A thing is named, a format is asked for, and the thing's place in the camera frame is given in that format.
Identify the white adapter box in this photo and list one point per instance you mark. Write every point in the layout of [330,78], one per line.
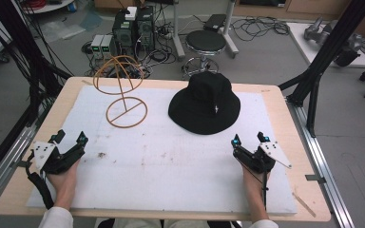
[131,12]

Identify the white foam mat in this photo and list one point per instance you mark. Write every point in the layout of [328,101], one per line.
[171,177]

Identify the black metal frame post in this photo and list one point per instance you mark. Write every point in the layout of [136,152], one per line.
[19,47]
[326,57]

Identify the person's left hand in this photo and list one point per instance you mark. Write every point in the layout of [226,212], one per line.
[62,182]

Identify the aluminium rail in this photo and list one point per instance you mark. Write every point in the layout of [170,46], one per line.
[323,158]
[6,158]

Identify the white table leg frame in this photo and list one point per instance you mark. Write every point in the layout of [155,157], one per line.
[231,28]

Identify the black computer tower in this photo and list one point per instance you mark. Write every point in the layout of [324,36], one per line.
[145,28]
[123,33]

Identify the black round stool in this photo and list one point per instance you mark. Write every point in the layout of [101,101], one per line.
[204,47]

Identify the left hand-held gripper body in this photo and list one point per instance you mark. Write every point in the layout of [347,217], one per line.
[54,157]

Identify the white power supply box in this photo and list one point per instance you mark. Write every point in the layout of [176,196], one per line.
[97,47]
[106,47]

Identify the black flat box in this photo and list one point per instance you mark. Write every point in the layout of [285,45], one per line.
[215,22]

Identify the black bucket hat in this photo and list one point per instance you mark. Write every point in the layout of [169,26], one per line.
[204,103]

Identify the person's right hand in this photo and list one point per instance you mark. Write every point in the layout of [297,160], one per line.
[254,186]

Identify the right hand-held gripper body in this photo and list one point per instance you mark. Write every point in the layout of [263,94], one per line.
[261,155]

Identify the white platform board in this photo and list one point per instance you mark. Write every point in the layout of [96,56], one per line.
[301,41]

